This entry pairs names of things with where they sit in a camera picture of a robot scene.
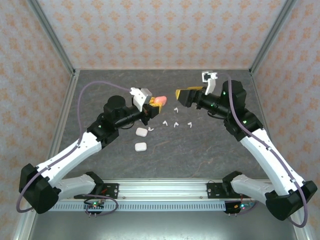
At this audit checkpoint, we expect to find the pink earbud charging case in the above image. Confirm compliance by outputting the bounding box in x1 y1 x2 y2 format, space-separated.
152 95 168 107

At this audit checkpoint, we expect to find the small controller circuit board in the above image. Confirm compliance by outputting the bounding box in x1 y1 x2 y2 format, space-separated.
83 199 106 217
224 201 254 216

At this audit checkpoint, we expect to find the grey metal shelf panel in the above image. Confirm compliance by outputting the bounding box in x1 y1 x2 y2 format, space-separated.
24 211 305 240

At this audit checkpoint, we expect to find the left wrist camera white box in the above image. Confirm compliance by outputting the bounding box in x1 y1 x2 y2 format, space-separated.
129 87 153 113

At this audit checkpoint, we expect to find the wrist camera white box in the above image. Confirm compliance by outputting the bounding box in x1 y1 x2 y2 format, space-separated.
129 87 153 113
201 71 219 96

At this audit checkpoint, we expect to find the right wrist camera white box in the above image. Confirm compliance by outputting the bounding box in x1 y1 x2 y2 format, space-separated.
201 71 219 96

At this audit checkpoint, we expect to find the aluminium table side rail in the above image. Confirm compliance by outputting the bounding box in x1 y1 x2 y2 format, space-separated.
249 69 270 132
47 69 80 163

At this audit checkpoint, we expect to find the aluminium corner post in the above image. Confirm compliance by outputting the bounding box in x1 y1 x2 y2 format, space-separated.
26 0 77 77
249 0 300 76

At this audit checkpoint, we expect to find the wide aluminium mounting rail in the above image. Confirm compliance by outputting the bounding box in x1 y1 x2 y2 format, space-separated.
58 177 270 201

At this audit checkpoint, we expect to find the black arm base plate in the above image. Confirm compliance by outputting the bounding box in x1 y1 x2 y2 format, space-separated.
206 181 233 200
74 182 120 200

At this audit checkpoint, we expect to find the slotted grey cable duct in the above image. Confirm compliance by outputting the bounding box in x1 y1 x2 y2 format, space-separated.
53 202 227 212

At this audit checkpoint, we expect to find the aluminium frame leg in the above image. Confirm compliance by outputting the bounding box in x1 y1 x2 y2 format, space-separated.
287 219 316 240
11 212 36 240

